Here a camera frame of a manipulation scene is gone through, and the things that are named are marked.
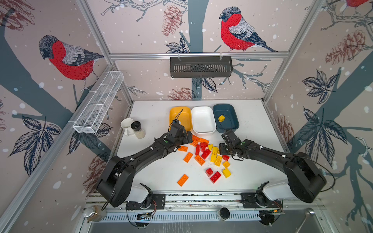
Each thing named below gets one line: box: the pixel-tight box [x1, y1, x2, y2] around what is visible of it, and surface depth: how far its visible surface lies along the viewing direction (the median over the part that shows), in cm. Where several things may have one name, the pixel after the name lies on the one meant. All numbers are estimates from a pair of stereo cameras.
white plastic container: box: [191, 105, 217, 135], surface depth 109 cm
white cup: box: [120, 117, 135, 136], surface depth 97 cm
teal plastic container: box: [212, 103, 240, 134], surface depth 109 cm
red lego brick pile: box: [201, 149, 212, 160], surface depth 92 cm
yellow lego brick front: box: [221, 167, 232, 179], surface depth 84 cm
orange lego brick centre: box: [194, 154, 205, 167], surface depth 90 cm
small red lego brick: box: [205, 167, 214, 178], surface depth 83 cm
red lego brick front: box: [209, 171, 222, 184], surface depth 83 cm
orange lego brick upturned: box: [189, 134, 201, 148], surface depth 97 cm
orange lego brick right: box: [199, 137, 210, 145], surface depth 98 cm
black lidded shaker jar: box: [130, 120, 146, 139], surface depth 94 cm
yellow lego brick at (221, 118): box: [218, 115, 225, 123], surface depth 108 cm
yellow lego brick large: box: [209, 153, 223, 167], surface depth 89 cm
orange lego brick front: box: [176, 173, 189, 187], surface depth 81 cm
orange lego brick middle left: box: [183, 151, 194, 163], surface depth 92 cm
